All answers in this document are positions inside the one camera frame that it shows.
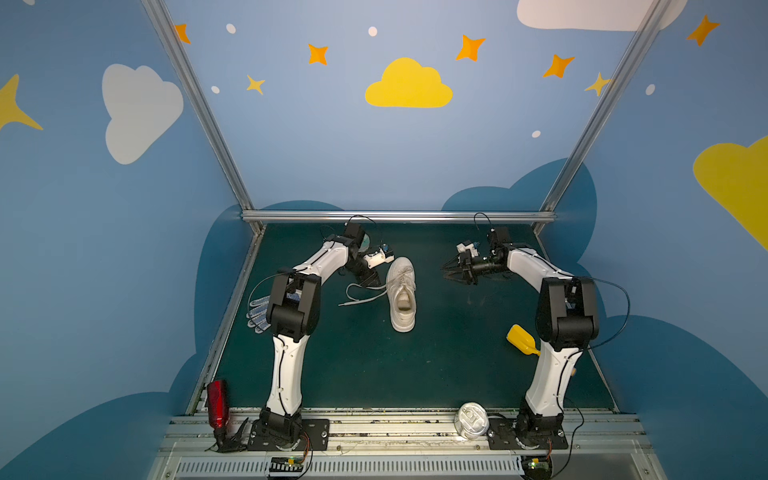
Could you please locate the white shoelace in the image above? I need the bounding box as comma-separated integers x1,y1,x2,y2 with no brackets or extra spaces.
337,266,416,308

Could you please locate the white sneaker shoe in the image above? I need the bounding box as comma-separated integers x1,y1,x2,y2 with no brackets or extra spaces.
386,257,417,333

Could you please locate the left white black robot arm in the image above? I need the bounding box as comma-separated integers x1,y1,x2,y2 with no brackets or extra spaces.
248,221,395,450

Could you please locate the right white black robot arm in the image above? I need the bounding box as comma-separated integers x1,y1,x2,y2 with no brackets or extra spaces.
442,227,599,449

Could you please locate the round sunflower label canister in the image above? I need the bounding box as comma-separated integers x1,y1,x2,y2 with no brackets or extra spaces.
359,234,371,252

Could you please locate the yellow plastic scoop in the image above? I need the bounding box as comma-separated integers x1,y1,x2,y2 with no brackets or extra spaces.
506,324,540,356

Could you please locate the blue dotted work glove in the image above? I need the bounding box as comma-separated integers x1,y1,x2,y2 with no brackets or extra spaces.
246,296,270,334

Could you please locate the red bottle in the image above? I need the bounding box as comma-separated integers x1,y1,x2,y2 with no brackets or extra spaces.
206,380,229,431

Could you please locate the left small circuit board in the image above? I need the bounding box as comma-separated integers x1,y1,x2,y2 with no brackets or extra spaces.
266,456,305,479

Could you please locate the small circuit board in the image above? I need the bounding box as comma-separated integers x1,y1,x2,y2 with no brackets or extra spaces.
266,456,305,479
521,456,553,480

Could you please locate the right small circuit board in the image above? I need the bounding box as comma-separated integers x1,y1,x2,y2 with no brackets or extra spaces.
521,456,553,480

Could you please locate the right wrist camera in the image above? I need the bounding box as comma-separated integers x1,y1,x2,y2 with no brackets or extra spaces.
456,241,479,258

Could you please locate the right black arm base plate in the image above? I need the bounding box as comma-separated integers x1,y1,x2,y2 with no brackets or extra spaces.
487,413,569,450

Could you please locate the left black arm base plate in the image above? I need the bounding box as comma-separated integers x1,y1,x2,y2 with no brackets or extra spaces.
246,419,330,452

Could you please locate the aluminium front rail base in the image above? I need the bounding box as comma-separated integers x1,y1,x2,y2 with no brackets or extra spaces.
148,409,666,479

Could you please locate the aluminium frame right post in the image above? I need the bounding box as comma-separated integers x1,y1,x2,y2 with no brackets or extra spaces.
533,0,672,235

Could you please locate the aluminium frame post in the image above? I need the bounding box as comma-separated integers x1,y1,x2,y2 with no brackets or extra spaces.
533,0,672,235
141,0,264,235

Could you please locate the aluminium frame left post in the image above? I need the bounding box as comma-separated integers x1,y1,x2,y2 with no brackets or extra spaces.
141,0,264,235

